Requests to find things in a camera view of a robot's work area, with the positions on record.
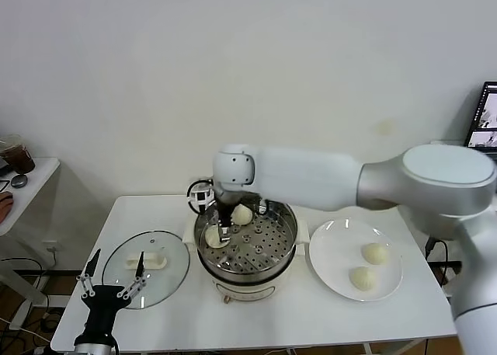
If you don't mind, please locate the white round plate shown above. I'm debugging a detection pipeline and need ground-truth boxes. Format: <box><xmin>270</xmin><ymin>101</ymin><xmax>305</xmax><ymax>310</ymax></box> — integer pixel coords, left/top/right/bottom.
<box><xmin>308</xmin><ymin>218</ymin><xmax>404</xmax><ymax>302</ymax></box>

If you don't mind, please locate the glass lid with cream handle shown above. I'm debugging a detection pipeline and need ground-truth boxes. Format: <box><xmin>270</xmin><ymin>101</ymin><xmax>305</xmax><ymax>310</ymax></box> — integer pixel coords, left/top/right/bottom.
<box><xmin>102</xmin><ymin>230</ymin><xmax>191</xmax><ymax>308</ymax></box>

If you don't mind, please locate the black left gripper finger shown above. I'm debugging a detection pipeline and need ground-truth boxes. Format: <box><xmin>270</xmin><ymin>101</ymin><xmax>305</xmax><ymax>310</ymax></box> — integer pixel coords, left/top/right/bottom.
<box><xmin>117</xmin><ymin>251</ymin><xmax>148</xmax><ymax>300</ymax></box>
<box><xmin>76</xmin><ymin>248</ymin><xmax>103</xmax><ymax>298</ymax></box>

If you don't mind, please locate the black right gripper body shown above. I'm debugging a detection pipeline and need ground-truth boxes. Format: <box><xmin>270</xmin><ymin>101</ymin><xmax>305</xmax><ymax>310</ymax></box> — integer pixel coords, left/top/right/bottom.
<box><xmin>217</xmin><ymin>199</ymin><xmax>236</xmax><ymax>226</ymax></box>

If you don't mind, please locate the white steamed baozi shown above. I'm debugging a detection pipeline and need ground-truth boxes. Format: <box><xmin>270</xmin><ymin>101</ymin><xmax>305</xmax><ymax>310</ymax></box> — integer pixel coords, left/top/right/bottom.
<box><xmin>203</xmin><ymin>224</ymin><xmax>231</xmax><ymax>249</ymax></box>
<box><xmin>231</xmin><ymin>203</ymin><xmax>253</xmax><ymax>227</ymax></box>
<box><xmin>360</xmin><ymin>242</ymin><xmax>390</xmax><ymax>266</ymax></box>
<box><xmin>349</xmin><ymin>266</ymin><xmax>377</xmax><ymax>292</ymax></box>

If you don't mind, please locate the plastic iced coffee cup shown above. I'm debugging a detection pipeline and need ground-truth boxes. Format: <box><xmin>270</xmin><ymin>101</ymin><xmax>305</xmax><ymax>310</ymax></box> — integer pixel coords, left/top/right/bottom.
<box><xmin>0</xmin><ymin>134</ymin><xmax>36</xmax><ymax>174</ymax></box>

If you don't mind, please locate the black cable with adapter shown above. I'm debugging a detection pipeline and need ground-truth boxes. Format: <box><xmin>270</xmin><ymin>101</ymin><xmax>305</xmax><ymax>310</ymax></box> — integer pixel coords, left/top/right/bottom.
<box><xmin>425</xmin><ymin>236</ymin><xmax>463</xmax><ymax>294</ymax></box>

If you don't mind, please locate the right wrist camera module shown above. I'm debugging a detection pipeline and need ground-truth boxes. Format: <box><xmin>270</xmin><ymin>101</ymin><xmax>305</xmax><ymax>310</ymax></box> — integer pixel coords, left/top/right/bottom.
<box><xmin>186</xmin><ymin>179</ymin><xmax>215</xmax><ymax>213</ymax></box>

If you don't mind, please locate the black floor cable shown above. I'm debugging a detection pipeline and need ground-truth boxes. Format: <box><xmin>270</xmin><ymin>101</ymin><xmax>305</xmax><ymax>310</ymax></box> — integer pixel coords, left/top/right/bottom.
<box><xmin>0</xmin><ymin>257</ymin><xmax>54</xmax><ymax>332</ymax></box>

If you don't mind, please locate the perforated steel steamer basket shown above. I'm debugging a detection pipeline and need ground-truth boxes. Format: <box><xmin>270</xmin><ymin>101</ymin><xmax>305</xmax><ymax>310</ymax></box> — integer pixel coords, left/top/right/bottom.
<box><xmin>193</xmin><ymin>191</ymin><xmax>299</xmax><ymax>274</ymax></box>

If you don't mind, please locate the white side desk with cup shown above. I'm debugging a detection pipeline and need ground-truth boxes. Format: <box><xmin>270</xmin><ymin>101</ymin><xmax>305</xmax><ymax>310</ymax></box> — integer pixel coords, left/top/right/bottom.
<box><xmin>0</xmin><ymin>158</ymin><xmax>62</xmax><ymax>331</ymax></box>

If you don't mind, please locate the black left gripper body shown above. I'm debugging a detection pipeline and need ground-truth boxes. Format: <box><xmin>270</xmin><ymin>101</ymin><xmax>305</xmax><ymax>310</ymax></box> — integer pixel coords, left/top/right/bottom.
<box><xmin>82</xmin><ymin>285</ymin><xmax>127</xmax><ymax>333</ymax></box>

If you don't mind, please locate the dark open laptop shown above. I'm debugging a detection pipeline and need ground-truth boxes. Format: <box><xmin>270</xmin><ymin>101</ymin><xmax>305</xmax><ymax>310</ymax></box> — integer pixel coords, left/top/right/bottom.
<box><xmin>464</xmin><ymin>81</ymin><xmax>497</xmax><ymax>154</ymax></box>

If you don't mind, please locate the cream electric cooker pot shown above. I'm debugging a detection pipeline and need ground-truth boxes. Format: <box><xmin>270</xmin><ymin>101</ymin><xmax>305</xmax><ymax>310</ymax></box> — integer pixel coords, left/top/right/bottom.
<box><xmin>182</xmin><ymin>218</ymin><xmax>311</xmax><ymax>305</ymax></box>

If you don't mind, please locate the person's hand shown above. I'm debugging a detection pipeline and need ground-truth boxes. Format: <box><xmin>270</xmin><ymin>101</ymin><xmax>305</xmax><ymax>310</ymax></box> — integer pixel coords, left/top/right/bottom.
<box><xmin>0</xmin><ymin>190</ymin><xmax>15</xmax><ymax>224</ymax></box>

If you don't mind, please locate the white side desk with laptop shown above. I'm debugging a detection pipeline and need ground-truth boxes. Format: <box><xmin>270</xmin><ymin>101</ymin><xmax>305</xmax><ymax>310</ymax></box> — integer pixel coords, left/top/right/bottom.
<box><xmin>429</xmin><ymin>139</ymin><xmax>467</xmax><ymax>305</ymax></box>

